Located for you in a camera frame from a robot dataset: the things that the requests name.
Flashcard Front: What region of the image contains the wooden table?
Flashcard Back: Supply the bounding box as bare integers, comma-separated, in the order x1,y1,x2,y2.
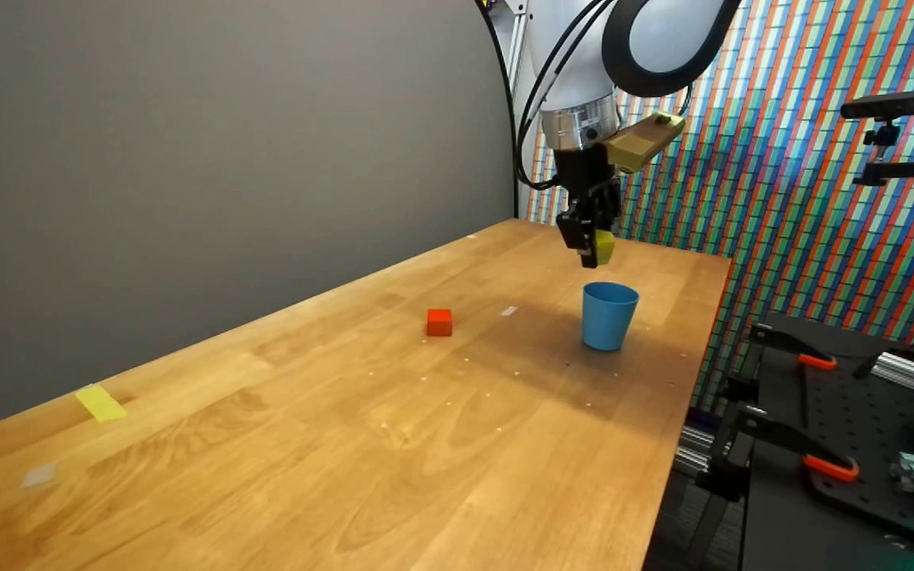
0,215,737,571

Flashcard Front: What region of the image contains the silver aluminium extrusion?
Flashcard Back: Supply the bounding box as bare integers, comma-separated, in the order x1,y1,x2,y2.
867,349,914,396

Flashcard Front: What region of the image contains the yellow tape strip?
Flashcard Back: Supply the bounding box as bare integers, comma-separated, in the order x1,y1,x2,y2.
73,383,131,426

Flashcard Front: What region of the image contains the multicolour checkered backdrop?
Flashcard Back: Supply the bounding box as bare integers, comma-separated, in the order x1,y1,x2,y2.
513,0,914,374

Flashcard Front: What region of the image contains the blue plastic cup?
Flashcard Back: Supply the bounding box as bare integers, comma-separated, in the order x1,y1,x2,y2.
580,281,642,356

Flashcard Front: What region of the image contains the black clamp with orange handle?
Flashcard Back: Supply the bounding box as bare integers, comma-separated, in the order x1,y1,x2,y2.
747,322,845,377
728,404,864,492

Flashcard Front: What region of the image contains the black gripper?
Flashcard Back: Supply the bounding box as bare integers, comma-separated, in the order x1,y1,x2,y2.
553,141,625,271

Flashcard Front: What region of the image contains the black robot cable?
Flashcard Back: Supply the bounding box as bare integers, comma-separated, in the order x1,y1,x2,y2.
473,0,531,221
513,0,610,193

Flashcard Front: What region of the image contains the black perforated breadboard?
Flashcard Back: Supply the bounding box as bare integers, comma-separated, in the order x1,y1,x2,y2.
740,313,914,571

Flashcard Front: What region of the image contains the red-orange block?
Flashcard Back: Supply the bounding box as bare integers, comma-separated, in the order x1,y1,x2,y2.
421,306,456,340

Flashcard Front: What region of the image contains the gray backdrop screen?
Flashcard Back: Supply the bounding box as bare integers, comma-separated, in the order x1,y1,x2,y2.
0,0,522,441

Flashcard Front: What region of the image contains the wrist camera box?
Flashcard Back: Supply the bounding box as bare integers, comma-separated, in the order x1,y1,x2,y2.
603,111,690,179

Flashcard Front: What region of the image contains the black camera on stand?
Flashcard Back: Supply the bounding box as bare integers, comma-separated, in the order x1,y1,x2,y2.
838,85,914,193

